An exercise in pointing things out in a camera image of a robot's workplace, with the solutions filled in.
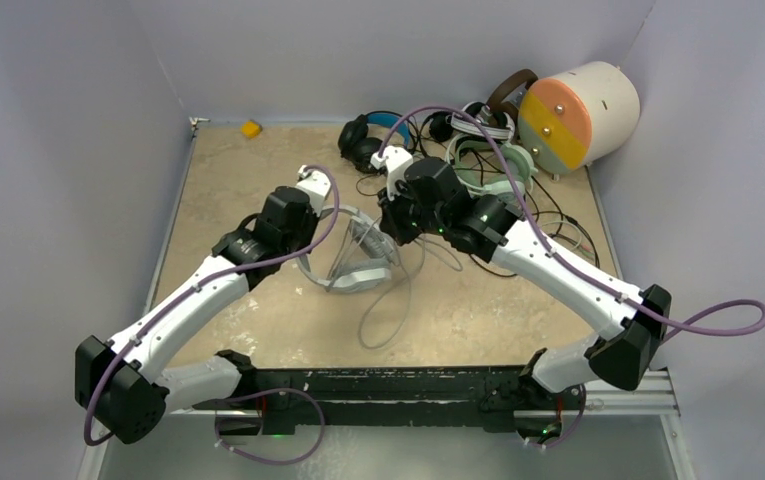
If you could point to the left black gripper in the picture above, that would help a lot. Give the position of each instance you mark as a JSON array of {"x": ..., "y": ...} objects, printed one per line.
[{"x": 310, "y": 218}]

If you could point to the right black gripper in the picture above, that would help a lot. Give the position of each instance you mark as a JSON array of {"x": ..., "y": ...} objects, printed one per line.
[{"x": 392, "y": 223}]

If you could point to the white grey headphones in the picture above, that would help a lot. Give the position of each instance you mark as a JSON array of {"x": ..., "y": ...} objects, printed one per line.
[{"x": 365, "y": 260}]

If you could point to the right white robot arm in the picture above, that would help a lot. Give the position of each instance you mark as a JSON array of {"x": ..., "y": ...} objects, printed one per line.
[{"x": 624, "y": 340}]

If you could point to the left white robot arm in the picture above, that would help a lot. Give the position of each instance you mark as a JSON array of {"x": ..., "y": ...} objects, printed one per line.
[{"x": 116, "y": 381}]

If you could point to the small black on-ear headphones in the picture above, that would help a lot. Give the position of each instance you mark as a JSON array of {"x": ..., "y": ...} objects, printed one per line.
[{"x": 434, "y": 128}]

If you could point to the mint green headphones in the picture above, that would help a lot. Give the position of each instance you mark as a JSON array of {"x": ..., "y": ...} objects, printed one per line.
[{"x": 521, "y": 166}]

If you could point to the black blue headphones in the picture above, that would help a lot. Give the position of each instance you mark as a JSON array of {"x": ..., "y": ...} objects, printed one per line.
[{"x": 355, "y": 143}]

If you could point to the white black headphones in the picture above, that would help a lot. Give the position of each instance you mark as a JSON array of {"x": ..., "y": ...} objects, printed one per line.
[{"x": 498, "y": 125}]

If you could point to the brown headphones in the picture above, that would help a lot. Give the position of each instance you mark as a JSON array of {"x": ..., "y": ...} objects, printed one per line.
[{"x": 499, "y": 100}]

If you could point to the small yellow block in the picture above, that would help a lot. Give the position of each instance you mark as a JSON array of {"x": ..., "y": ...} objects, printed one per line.
[{"x": 250, "y": 129}]

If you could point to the round pastel drawer cabinet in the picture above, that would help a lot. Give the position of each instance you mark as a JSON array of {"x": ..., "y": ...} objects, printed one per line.
[{"x": 568, "y": 120}]

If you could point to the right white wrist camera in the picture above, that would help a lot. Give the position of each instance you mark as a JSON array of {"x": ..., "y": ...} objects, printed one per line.
[{"x": 394, "y": 161}]

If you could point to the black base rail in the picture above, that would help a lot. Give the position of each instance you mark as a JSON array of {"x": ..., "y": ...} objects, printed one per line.
[{"x": 496, "y": 399}]

